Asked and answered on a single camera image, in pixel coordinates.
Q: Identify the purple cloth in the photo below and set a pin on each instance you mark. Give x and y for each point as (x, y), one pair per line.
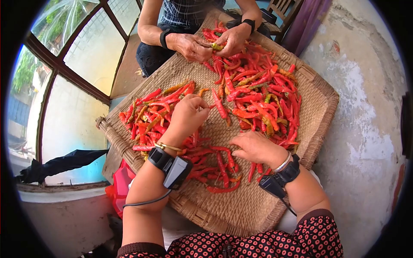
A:
(305, 22)

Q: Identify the person's right thumb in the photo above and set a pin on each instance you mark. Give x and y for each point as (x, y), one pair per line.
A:
(239, 154)

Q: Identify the red plastic bag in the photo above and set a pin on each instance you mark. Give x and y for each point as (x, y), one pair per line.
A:
(121, 187)

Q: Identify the person's right hand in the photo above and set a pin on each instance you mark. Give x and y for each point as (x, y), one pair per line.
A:
(259, 146)

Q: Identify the wooden chair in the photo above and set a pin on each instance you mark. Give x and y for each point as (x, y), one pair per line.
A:
(284, 13)

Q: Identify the single red chili pepper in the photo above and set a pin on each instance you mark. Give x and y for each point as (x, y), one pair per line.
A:
(220, 107)

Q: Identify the person's left hand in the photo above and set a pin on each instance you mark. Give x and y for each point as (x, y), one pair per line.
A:
(185, 122)

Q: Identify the square woven straw tray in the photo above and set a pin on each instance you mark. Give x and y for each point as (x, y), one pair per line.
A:
(245, 206)

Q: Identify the large pile of chili peppers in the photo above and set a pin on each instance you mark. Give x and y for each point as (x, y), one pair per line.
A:
(261, 96)

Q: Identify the person's left thumb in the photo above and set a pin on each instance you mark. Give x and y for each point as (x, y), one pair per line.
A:
(201, 115)

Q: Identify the black folded umbrella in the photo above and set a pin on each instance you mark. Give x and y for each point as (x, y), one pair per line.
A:
(61, 163)

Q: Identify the yellow-green chili pepper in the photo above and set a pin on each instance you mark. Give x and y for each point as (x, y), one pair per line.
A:
(216, 46)

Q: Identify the brown framed window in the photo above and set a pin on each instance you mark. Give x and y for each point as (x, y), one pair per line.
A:
(58, 64)

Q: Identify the small pile of chili peppers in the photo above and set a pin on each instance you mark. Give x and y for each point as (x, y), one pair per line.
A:
(151, 119)

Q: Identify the person's right fingers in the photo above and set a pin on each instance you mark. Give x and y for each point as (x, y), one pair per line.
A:
(238, 138)

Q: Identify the person's body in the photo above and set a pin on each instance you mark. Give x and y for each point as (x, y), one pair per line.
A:
(258, 245)

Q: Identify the person's legs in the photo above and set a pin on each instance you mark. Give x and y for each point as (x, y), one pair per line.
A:
(180, 225)

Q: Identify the person's left fingers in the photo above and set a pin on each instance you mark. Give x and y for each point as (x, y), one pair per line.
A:
(196, 99)

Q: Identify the black wrist band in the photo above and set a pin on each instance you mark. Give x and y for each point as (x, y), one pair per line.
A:
(285, 175)
(176, 169)

